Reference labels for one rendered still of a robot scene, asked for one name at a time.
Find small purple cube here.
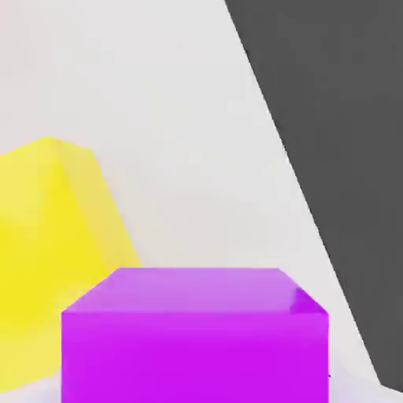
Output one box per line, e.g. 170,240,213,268
60,267,331,403

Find large yellow box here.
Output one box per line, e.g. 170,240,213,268
0,135,143,395

